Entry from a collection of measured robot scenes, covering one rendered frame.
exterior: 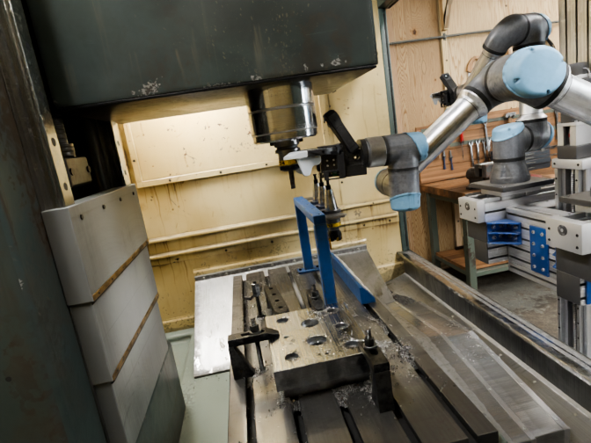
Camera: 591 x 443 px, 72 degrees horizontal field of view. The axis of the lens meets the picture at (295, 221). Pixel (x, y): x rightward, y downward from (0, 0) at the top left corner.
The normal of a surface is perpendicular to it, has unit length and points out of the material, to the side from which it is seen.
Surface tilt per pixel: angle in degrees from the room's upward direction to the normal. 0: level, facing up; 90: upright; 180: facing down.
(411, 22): 90
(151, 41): 90
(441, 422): 0
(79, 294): 90
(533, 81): 86
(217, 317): 25
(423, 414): 0
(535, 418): 8
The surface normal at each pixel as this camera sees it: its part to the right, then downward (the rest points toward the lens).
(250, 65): 0.14, 0.18
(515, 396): -0.13, -0.93
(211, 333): -0.09, -0.82
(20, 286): 0.79, 0.00
